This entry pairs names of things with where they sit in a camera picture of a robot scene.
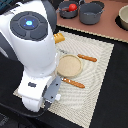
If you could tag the fork with wooden handle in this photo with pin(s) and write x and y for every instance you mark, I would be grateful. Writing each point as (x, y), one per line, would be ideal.
(74, 83)

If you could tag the grey saucepan on stove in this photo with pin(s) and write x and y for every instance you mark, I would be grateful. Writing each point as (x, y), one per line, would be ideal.
(64, 14)

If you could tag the white toy fish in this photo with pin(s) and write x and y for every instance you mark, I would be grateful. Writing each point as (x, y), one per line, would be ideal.
(58, 97)

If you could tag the yellow toy bread loaf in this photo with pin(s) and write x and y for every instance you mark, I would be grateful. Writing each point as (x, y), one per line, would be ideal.
(59, 37)

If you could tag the grey pot with handles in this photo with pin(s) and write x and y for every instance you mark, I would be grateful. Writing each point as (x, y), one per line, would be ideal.
(90, 13)

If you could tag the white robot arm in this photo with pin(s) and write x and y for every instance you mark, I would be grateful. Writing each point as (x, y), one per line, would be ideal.
(26, 35)

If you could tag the white woven placemat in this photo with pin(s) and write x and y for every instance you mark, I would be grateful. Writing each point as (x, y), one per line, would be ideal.
(77, 105)

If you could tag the beige bowl on stove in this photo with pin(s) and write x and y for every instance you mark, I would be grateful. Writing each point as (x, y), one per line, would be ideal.
(123, 14)

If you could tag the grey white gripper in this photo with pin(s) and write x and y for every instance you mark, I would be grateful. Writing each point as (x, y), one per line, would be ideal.
(35, 91)

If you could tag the round wooden plate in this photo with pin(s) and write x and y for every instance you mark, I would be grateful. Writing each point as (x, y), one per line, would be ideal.
(69, 66)

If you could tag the red toy tomato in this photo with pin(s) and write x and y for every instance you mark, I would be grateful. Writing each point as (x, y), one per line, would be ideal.
(72, 7)

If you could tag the brown toy sausage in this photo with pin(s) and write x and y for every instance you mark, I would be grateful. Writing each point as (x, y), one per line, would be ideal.
(65, 9)

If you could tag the knife with wooden handle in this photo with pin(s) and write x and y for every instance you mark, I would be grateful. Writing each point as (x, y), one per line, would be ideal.
(80, 56)

